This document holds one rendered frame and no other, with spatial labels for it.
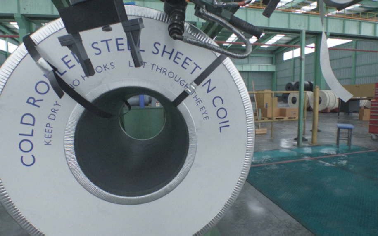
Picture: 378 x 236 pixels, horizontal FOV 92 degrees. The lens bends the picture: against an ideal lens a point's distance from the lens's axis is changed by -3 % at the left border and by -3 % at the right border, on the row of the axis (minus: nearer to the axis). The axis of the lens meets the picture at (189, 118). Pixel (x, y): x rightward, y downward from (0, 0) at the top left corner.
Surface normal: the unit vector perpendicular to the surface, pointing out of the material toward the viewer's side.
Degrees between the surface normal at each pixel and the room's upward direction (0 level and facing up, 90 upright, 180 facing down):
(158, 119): 90
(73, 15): 114
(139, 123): 90
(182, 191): 90
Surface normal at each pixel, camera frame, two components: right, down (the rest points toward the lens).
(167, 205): 0.21, 0.09
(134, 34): -0.07, 0.49
